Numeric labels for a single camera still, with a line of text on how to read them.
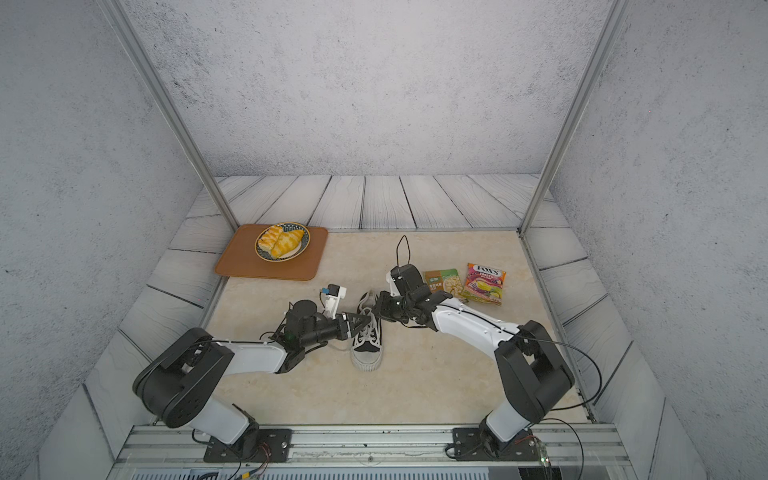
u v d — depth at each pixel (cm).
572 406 45
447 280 105
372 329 87
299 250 114
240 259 112
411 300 67
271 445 73
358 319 89
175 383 45
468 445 73
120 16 70
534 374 44
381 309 74
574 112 87
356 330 84
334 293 80
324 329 75
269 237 113
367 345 87
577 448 74
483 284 101
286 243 111
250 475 70
